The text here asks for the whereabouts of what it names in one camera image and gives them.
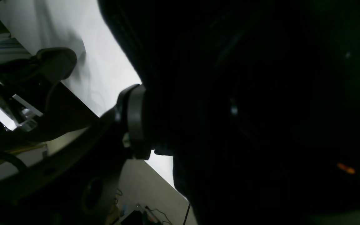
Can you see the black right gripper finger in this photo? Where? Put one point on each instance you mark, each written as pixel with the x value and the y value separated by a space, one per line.
pixel 77 185

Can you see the black T-shirt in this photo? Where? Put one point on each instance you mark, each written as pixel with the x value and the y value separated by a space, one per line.
pixel 257 101

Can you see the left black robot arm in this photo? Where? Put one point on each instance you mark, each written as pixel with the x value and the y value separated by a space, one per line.
pixel 33 96

